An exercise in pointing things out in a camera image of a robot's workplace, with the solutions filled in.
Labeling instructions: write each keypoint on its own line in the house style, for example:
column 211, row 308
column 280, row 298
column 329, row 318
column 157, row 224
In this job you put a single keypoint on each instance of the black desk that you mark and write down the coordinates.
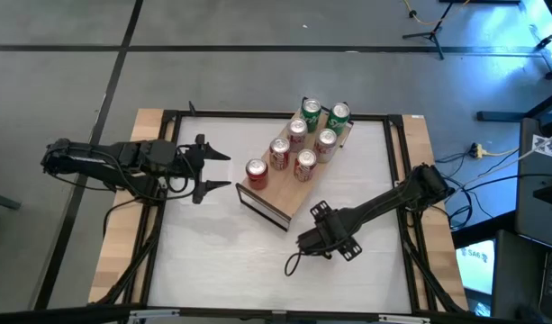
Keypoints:
column 541, row 202

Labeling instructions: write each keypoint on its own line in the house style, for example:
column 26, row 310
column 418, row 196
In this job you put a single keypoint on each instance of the printed paper sheet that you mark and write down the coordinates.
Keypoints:
column 548, row 146

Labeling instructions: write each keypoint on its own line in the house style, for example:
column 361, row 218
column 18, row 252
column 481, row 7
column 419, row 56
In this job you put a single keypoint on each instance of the silver Diet Coke can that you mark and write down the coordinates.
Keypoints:
column 297, row 128
column 326, row 137

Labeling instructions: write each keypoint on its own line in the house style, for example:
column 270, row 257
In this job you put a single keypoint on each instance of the computer monitor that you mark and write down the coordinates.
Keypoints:
column 476, row 265

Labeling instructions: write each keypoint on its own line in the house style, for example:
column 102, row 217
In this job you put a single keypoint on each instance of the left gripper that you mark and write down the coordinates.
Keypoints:
column 187, row 162

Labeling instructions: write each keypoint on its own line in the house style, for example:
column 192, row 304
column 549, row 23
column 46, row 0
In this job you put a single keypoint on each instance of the silver aluminium extrusion bar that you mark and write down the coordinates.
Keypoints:
column 404, row 318
column 154, row 315

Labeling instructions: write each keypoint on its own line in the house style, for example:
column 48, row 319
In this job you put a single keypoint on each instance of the green Sprite can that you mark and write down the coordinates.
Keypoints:
column 310, row 108
column 340, row 110

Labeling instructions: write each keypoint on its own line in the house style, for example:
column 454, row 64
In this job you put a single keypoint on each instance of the black tripod stand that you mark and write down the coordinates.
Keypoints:
column 433, row 33

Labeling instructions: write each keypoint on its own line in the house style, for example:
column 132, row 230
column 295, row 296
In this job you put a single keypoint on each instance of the black table frame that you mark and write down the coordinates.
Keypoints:
column 239, row 113

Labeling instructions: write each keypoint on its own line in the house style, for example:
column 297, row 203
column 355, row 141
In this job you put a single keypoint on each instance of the red Coca-Cola can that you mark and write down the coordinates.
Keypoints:
column 256, row 166
column 306, row 157
column 279, row 146

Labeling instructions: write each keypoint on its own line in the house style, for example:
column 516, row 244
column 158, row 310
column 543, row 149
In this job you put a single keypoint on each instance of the wooden table side board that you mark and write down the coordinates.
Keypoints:
column 118, row 243
column 437, row 252

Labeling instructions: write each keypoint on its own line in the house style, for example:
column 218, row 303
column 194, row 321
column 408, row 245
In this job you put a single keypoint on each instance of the light wooden board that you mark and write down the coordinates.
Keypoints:
column 284, row 193

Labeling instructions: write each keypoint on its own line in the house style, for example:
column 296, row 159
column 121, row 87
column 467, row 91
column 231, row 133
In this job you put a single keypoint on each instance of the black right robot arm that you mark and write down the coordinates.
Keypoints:
column 392, row 198

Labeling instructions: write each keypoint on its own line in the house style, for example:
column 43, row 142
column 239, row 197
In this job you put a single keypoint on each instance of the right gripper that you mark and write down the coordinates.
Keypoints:
column 325, row 236

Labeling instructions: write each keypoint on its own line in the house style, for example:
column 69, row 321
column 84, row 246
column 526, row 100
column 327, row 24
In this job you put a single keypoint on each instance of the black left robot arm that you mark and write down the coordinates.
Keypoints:
column 122, row 159

